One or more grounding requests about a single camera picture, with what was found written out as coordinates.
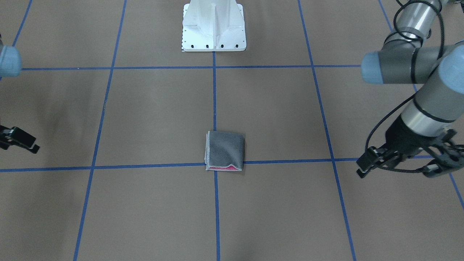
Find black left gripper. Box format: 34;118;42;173
356;117;464;179

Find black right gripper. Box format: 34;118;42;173
0;125;40;154

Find pink towel with grey back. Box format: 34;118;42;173
204;131;245;171

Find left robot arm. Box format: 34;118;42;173
357;0;464;178

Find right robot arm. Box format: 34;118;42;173
0;41;40;154

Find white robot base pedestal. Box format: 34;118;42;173
181;0;247;52

